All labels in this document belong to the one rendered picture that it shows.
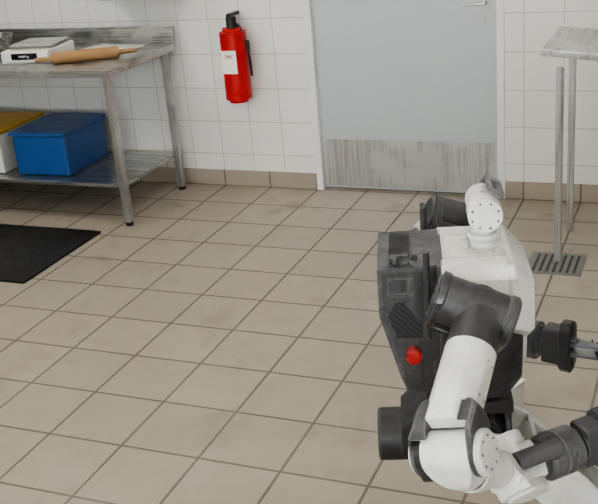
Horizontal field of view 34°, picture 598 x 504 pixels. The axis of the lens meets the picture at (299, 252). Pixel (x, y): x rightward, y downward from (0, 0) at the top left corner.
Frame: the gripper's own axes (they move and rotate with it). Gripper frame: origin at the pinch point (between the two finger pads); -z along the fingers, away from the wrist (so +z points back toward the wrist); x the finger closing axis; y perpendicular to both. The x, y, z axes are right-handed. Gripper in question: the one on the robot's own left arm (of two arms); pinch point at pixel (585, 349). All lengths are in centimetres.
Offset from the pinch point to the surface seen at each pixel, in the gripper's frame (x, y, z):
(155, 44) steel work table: 11, 232, 340
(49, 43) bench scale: 20, 184, 375
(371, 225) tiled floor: -77, 222, 193
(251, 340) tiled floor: -77, 88, 171
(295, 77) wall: -11, 259, 262
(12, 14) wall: 29, 218, 444
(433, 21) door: 18, 280, 184
